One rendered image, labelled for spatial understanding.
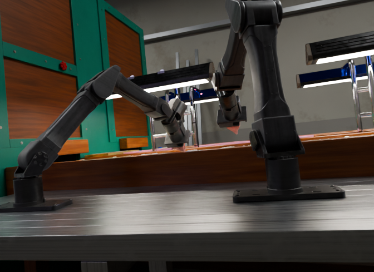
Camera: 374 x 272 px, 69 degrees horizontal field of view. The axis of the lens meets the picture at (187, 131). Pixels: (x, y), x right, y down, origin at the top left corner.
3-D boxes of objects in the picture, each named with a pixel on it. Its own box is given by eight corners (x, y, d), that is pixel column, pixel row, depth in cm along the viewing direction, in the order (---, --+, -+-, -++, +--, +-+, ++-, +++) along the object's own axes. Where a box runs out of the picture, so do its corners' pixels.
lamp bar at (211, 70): (212, 77, 107) (211, 59, 108) (83, 99, 127) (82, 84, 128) (217, 80, 115) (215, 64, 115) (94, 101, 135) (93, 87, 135)
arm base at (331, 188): (231, 158, 59) (228, 161, 52) (330, 150, 55) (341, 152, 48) (235, 194, 59) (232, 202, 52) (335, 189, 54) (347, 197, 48)
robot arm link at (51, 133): (32, 176, 71) (103, 93, 89) (41, 176, 66) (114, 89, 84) (11, 161, 68) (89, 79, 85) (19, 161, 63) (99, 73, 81)
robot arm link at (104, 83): (158, 107, 107) (89, 64, 87) (173, 103, 101) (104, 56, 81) (150, 136, 103) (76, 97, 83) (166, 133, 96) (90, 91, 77)
